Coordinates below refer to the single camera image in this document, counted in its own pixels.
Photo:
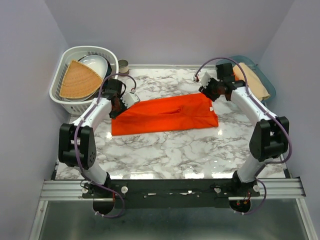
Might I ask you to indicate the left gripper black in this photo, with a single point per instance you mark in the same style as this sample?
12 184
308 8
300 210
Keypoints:
113 114

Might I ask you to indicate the dark dish in basket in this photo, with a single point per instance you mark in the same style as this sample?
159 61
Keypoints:
108 72

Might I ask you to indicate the rolled beige t shirt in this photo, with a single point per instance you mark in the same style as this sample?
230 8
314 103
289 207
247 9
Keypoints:
253 81

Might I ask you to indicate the white bowl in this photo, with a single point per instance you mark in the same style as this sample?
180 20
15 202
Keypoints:
96 65

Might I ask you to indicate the blue transparent plastic bin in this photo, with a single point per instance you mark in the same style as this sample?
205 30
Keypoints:
255 68

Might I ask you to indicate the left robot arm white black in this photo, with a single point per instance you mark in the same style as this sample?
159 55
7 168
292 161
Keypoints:
77 145

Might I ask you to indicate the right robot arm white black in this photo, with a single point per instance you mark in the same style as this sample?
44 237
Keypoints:
270 137

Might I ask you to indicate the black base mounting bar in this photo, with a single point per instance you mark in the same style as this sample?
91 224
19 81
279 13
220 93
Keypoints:
172 193

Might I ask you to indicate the orange t shirt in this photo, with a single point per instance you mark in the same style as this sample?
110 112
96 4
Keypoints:
176 113

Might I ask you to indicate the white plastic basket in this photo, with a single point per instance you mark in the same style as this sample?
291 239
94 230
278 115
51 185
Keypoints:
77 107

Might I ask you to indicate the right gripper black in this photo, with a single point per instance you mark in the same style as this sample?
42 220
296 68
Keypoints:
206 91

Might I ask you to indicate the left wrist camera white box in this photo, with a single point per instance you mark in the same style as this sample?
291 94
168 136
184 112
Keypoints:
129 99

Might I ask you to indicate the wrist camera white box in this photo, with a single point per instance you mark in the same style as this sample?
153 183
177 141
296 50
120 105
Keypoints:
205 80
129 99

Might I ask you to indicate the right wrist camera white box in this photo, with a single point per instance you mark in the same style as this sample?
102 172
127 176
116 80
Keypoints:
205 80

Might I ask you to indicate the woven wicker fan tray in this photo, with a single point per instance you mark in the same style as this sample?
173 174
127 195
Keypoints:
79 81

